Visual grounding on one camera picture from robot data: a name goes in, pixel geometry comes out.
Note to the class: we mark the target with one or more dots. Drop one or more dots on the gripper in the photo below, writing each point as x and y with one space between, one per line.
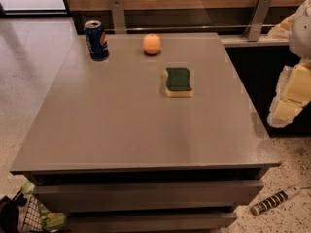
301 29

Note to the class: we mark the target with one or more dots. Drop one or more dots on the blue pepsi can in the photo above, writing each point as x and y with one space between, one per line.
96 40

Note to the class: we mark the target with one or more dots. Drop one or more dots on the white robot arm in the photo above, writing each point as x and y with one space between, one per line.
297 29

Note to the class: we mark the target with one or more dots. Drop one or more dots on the black white striped tool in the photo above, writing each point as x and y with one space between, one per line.
275 200

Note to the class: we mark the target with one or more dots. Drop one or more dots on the green yellow sponge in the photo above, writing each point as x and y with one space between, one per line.
177 84

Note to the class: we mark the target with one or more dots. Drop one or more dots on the upper grey drawer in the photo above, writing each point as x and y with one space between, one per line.
146 196

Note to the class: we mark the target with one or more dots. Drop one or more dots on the grey drawer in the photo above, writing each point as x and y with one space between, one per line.
146 196
150 223

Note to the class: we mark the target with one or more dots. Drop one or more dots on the grey drawer cabinet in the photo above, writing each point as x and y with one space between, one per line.
111 122

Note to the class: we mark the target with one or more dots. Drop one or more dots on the orange fruit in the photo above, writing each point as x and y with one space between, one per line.
151 44

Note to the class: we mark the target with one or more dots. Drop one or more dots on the lower grey drawer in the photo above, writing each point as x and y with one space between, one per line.
150 223

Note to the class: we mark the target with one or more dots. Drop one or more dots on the green snack bag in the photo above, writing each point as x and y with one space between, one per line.
50 222

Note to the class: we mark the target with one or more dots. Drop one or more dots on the right metal bracket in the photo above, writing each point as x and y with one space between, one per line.
253 30

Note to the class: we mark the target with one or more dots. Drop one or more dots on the metal bracket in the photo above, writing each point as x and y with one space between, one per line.
118 16
253 30

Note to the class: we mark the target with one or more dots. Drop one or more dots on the horizontal metal rail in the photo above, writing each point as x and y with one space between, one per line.
221 29

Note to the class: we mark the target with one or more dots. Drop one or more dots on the left metal bracket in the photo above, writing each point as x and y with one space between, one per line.
118 16

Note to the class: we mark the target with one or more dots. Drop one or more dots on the black wire basket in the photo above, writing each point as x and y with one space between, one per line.
16 218

